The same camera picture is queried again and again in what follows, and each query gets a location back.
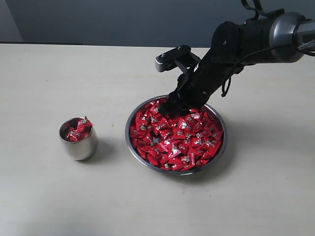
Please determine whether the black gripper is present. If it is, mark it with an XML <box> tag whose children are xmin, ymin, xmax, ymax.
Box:
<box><xmin>158</xmin><ymin>50</ymin><xmax>244</xmax><ymax>118</ymax></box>

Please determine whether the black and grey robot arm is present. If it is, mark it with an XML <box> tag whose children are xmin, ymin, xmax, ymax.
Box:
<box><xmin>156</xmin><ymin>0</ymin><xmax>315</xmax><ymax>117</ymax></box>

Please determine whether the pile of red wrapped candies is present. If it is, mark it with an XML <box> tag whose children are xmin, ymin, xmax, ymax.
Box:
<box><xmin>129</xmin><ymin>97</ymin><xmax>224</xmax><ymax>172</ymax></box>

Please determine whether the stainless steel bowl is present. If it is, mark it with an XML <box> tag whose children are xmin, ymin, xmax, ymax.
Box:
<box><xmin>125</xmin><ymin>94</ymin><xmax>228</xmax><ymax>176</ymax></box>

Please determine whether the stainless steel cup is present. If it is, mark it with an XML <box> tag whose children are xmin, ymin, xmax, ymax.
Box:
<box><xmin>59</xmin><ymin>127</ymin><xmax>98</xmax><ymax>161</ymax></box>

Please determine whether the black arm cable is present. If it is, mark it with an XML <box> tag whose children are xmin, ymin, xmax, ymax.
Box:
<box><xmin>220</xmin><ymin>41</ymin><xmax>315</xmax><ymax>98</ymax></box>

